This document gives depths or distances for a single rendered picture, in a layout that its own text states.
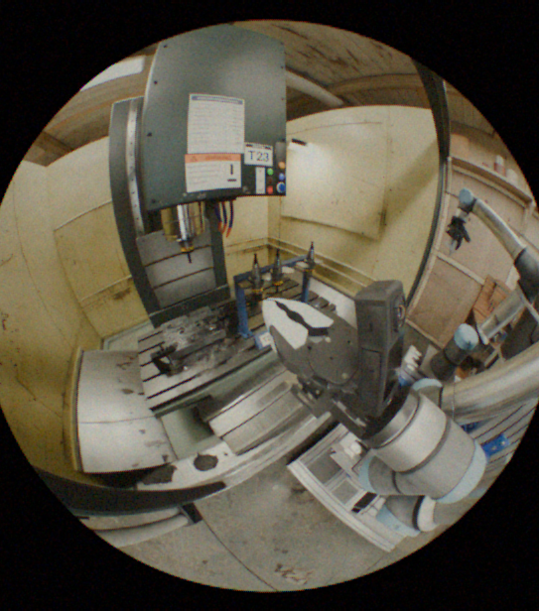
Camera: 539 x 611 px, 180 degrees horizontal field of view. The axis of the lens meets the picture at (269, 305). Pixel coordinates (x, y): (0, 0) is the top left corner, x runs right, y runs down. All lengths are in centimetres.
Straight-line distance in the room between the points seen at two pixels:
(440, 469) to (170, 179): 64
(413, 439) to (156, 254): 119
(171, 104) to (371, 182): 106
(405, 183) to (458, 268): 186
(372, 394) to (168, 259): 114
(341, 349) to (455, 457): 17
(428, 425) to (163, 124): 66
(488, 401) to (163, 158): 74
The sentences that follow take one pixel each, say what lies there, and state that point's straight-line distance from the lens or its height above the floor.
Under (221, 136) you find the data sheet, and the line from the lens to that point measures 55.
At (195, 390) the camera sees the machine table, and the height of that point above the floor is 88.
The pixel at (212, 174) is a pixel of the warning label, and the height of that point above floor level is 162.
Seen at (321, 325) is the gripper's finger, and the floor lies 142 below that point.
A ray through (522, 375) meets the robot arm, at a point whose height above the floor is 147.
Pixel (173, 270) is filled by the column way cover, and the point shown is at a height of 114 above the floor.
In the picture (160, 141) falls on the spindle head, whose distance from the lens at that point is 51.
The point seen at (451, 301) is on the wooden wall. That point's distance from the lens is 292.
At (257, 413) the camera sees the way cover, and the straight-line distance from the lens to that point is 86.
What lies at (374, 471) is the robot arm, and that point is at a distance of 30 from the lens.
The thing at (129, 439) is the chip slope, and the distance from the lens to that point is 109.
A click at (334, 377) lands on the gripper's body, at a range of 15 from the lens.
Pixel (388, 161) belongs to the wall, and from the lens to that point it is 121.
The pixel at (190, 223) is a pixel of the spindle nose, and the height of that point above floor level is 147.
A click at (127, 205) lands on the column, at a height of 163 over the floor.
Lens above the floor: 155
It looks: 37 degrees down
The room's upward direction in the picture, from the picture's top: straight up
